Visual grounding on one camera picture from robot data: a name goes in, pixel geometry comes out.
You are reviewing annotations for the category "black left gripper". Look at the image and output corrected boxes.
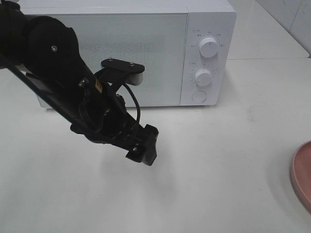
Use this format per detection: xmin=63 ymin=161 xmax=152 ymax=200
xmin=70 ymin=80 xmax=159 ymax=166

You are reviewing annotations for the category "round white door button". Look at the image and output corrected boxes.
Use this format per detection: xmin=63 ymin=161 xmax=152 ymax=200
xmin=191 ymin=91 xmax=207 ymax=103

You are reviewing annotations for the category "white dial knob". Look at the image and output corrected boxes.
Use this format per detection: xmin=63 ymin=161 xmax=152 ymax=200
xmin=194 ymin=69 xmax=212 ymax=87
xmin=198 ymin=36 xmax=219 ymax=58

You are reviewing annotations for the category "white microwave door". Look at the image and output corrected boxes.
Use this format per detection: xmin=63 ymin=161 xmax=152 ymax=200
xmin=21 ymin=12 xmax=190 ymax=109

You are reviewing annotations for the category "pink round plate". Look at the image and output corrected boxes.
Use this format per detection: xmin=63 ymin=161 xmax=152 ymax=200
xmin=290 ymin=141 xmax=311 ymax=213

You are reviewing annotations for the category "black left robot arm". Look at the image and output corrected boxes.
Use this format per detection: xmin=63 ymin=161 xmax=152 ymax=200
xmin=0 ymin=0 xmax=159 ymax=166

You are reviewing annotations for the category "white microwave oven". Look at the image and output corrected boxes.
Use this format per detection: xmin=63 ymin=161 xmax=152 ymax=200
xmin=19 ymin=0 xmax=237 ymax=106

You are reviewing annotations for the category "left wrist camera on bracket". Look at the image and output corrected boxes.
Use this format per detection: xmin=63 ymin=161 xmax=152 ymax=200
xmin=95 ymin=58 xmax=145 ymax=92

